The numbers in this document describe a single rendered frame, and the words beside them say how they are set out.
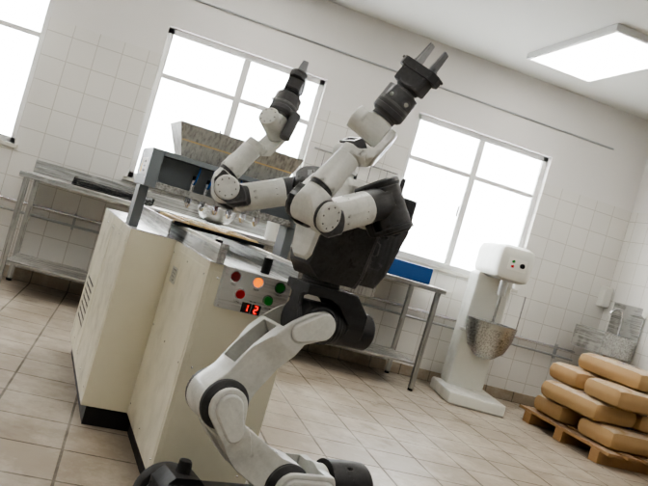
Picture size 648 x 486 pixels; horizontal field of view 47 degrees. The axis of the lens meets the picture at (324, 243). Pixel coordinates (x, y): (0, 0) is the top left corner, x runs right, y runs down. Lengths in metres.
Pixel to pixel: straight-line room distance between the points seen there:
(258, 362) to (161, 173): 1.33
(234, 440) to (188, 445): 0.54
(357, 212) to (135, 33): 4.83
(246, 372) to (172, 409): 0.53
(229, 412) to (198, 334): 0.52
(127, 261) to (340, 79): 3.95
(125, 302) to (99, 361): 0.26
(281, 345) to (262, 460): 0.35
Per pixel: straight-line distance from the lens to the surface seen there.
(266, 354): 2.14
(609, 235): 7.87
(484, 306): 6.71
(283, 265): 2.74
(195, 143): 3.24
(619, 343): 7.31
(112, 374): 3.27
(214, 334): 2.56
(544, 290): 7.55
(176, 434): 2.64
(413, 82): 1.91
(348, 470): 2.44
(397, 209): 2.01
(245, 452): 2.21
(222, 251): 2.49
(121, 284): 3.19
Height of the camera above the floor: 1.02
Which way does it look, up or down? level
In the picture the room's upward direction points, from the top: 16 degrees clockwise
